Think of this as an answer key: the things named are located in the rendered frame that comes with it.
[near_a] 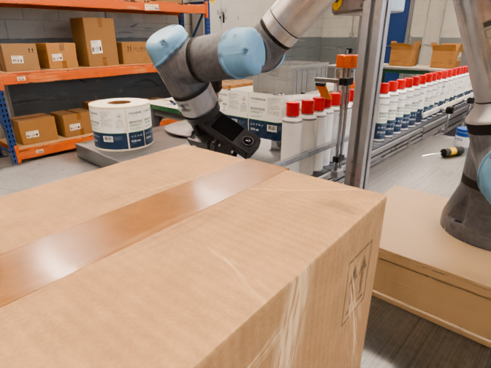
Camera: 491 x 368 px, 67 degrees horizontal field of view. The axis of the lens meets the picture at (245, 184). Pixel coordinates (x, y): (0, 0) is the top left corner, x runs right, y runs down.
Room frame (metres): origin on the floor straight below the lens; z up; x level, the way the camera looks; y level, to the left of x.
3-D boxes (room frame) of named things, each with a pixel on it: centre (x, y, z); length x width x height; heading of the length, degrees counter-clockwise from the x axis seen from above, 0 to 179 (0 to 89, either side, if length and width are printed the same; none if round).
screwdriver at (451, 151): (1.27, -0.71, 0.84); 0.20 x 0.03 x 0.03; 112
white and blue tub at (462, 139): (1.42, -0.87, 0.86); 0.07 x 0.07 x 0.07
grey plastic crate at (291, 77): (3.25, -0.39, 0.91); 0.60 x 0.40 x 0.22; 143
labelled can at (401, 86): (1.42, -0.58, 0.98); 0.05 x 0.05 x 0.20
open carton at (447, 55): (5.85, -3.02, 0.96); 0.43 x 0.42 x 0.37; 46
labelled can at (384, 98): (1.31, -0.48, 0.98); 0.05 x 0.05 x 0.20
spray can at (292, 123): (0.92, -0.12, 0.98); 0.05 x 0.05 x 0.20
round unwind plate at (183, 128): (1.49, 0.17, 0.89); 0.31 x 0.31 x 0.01
